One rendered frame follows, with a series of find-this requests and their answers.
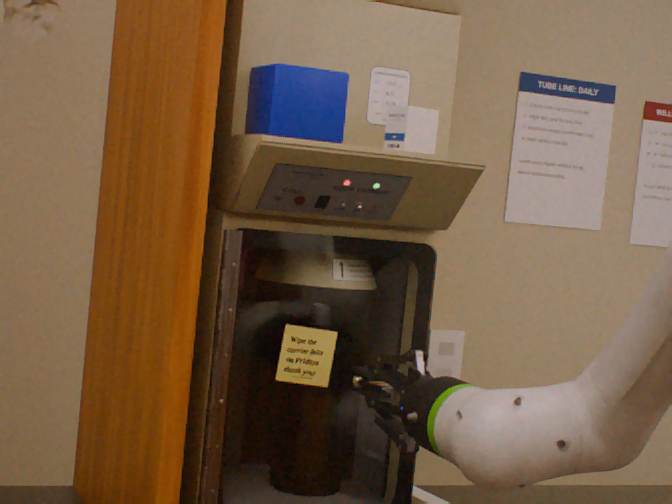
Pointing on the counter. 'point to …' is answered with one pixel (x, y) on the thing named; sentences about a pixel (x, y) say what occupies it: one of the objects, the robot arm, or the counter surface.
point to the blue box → (297, 102)
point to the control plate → (295, 174)
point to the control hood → (259, 168)
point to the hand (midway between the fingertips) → (370, 382)
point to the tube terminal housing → (280, 40)
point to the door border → (221, 368)
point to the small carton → (411, 129)
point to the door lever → (369, 383)
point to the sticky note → (306, 355)
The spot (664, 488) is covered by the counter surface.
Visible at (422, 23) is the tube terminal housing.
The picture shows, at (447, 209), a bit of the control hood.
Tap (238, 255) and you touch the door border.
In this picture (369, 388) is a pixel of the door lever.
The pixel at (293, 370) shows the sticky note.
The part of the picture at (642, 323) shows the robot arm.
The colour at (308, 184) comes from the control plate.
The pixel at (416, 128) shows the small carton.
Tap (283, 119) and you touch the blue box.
